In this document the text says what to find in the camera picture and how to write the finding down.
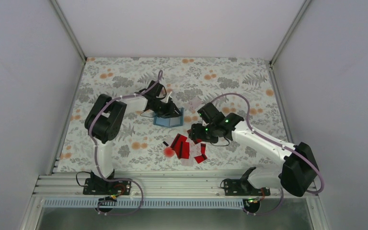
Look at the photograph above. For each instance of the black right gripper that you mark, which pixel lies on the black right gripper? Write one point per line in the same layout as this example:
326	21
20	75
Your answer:
196	133

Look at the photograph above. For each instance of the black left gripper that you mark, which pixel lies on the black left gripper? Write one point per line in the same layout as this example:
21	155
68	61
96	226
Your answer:
169	111

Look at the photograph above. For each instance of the blue leather card holder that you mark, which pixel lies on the blue leather card holder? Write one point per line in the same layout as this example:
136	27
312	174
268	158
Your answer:
170	122

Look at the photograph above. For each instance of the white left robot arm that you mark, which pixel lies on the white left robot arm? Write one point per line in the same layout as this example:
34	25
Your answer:
105	118

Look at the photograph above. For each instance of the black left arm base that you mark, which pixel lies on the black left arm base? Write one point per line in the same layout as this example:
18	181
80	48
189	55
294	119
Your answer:
95	185

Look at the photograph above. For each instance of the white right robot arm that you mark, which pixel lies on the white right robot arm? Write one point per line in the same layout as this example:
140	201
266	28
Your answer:
295	166

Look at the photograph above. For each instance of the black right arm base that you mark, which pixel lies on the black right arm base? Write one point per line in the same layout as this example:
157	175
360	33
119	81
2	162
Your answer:
241	187

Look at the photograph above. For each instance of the small red card right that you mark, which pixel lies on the small red card right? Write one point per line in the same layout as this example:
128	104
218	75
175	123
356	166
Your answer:
203	148

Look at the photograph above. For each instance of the white floral card on table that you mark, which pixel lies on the white floral card on table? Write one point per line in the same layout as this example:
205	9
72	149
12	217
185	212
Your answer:
193	104

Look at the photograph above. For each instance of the white floral card in pile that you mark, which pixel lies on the white floral card in pile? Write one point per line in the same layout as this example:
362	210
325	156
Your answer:
194	151

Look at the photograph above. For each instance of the red card with black stripe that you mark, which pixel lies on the red card with black stripe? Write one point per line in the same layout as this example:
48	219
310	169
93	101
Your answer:
178	141

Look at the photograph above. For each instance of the white card with red circle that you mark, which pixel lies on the white card with red circle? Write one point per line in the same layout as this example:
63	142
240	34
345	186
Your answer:
168	151

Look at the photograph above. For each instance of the white cable duct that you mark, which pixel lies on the white cable duct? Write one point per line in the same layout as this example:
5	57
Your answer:
86	202

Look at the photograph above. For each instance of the aluminium corner post right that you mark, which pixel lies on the aluminium corner post right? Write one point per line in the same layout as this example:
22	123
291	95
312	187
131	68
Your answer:
289	32

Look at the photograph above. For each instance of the aluminium corner post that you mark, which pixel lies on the aluminium corner post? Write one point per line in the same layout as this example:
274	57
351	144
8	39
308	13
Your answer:
289	32
61	16

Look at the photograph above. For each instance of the aluminium corner post left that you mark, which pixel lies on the aluminium corner post left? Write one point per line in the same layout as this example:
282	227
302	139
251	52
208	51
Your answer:
61	16

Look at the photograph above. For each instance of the aluminium rail frame front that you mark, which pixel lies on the aluminium rail frame front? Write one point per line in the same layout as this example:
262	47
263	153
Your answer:
185	184

